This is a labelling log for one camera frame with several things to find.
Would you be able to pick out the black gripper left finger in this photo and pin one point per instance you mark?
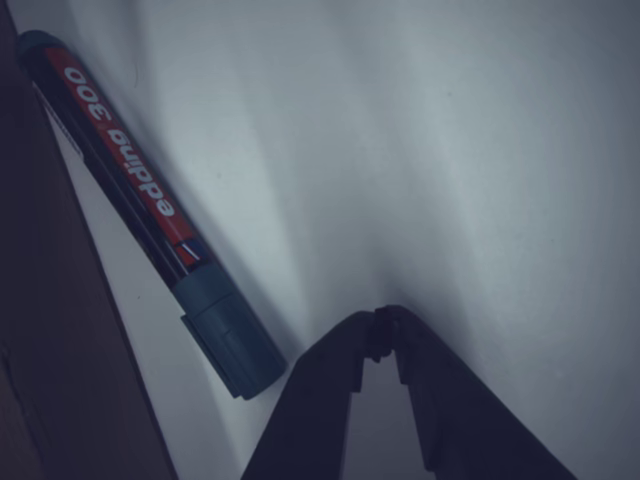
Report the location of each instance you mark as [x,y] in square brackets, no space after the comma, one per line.
[320,390]

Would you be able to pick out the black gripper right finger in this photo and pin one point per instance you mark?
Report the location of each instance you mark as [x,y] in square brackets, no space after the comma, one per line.
[450,410]

